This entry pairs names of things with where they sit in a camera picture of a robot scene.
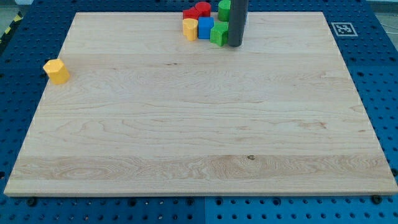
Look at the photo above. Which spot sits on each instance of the white fiducial marker tag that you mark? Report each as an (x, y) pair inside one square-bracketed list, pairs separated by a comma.
[(344, 29)]

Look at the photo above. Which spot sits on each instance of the red crescent block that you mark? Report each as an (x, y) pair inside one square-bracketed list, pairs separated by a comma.
[(191, 13)]

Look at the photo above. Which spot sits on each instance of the yellow heart block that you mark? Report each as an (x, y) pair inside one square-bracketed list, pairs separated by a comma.
[(190, 29)]

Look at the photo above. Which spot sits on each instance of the green circle block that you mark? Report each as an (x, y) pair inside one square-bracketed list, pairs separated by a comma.
[(224, 7)]

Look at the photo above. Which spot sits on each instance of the yellow hexagon block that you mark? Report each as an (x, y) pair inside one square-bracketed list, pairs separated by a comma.
[(56, 71)]

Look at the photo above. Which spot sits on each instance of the light wooden board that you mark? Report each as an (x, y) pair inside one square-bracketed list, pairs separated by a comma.
[(147, 112)]

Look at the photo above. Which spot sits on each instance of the blue cube block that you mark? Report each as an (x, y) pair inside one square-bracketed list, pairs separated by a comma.
[(205, 24)]

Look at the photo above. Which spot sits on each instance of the red circle block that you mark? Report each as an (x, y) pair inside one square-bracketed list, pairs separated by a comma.
[(204, 8)]

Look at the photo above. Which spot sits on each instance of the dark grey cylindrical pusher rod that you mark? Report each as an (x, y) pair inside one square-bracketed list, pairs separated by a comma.
[(237, 21)]

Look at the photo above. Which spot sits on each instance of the green star block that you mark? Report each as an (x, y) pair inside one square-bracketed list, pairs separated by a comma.
[(219, 33)]

